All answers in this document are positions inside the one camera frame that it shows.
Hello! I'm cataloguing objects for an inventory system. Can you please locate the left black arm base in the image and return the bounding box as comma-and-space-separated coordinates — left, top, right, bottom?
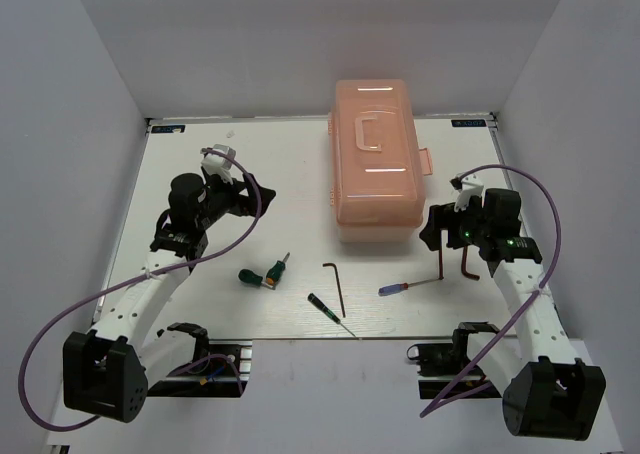
139, 323, 252, 398

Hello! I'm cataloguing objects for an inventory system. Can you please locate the black green precision screwdriver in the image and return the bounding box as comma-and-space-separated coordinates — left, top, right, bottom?
307, 293, 356, 338

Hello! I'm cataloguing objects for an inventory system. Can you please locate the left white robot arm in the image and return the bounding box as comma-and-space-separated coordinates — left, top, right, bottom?
63, 172, 276, 423

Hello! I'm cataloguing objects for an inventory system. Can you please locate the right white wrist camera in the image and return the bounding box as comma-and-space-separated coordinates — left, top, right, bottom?
450, 174, 484, 212

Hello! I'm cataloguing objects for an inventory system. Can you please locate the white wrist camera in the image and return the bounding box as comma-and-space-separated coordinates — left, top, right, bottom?
450, 174, 484, 212
201, 144, 236, 185

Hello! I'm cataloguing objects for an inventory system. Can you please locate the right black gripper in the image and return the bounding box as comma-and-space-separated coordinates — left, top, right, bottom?
419, 194, 491, 251

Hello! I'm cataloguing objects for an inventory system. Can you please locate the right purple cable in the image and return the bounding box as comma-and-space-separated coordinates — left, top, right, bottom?
418, 164, 562, 419

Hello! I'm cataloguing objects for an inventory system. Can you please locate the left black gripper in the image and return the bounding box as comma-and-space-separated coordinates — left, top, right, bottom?
196, 170, 275, 230

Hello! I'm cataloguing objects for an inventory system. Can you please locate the pink plastic toolbox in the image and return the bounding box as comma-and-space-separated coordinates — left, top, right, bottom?
328, 79, 433, 243

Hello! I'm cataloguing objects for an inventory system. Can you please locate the blue table label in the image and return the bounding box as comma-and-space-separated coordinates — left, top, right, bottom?
151, 125, 186, 134
451, 119, 487, 128

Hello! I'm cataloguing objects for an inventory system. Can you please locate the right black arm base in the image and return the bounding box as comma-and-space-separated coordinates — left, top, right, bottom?
406, 322, 501, 400

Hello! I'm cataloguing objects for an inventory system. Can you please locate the right blue table label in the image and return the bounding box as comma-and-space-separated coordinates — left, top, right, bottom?
451, 119, 487, 128

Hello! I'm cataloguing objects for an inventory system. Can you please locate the small dark hex key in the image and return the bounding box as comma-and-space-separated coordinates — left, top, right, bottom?
437, 233, 444, 280

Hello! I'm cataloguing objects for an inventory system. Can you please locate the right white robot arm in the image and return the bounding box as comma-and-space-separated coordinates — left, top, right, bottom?
419, 188, 606, 441

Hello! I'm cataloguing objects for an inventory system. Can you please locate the thick dark hex key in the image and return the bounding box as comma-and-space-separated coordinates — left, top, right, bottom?
460, 246, 480, 281

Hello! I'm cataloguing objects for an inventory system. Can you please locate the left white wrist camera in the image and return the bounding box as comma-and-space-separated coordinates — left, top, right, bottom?
201, 144, 236, 185

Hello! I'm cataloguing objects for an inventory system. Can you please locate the left blue table label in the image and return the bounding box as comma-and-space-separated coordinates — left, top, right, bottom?
151, 125, 186, 134

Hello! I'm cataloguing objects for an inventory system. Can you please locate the green orange stubby screwdriver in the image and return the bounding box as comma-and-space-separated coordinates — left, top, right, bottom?
265, 252, 290, 287

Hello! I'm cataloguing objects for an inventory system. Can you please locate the long thin hex key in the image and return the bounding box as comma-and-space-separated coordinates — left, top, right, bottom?
322, 262, 346, 318

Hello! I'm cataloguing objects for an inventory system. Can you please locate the blue handled screwdriver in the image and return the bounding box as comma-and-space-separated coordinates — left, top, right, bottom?
378, 279, 436, 297

